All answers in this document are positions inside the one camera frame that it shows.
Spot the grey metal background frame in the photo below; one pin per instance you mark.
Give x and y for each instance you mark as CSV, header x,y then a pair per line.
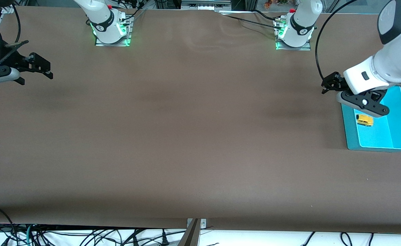
x,y
205,5

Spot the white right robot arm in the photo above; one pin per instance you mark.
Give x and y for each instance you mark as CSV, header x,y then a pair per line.
x,y
101,20

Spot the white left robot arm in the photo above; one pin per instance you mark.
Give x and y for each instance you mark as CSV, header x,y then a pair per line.
x,y
388,61

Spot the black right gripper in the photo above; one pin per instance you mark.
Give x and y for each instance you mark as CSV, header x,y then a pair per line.
x,y
19,63

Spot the small metal table bracket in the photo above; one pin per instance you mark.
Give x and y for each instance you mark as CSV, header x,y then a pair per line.
x,y
203,223

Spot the teal plastic storage bin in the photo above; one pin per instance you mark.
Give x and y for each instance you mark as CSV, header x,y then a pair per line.
x,y
381,136

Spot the yellow toy beetle car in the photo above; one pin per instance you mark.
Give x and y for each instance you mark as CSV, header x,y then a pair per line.
x,y
364,120

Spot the dark angled support beam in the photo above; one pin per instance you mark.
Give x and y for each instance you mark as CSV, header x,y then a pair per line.
x,y
190,235

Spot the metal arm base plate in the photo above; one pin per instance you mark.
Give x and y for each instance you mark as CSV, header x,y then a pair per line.
x,y
129,34
301,48

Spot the orange background object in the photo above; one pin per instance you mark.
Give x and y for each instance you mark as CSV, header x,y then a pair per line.
x,y
267,4

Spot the metal table corner bracket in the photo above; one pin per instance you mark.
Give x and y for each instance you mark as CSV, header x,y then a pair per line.
x,y
9,9

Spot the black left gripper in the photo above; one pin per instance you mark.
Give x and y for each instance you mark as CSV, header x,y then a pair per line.
x,y
335,82

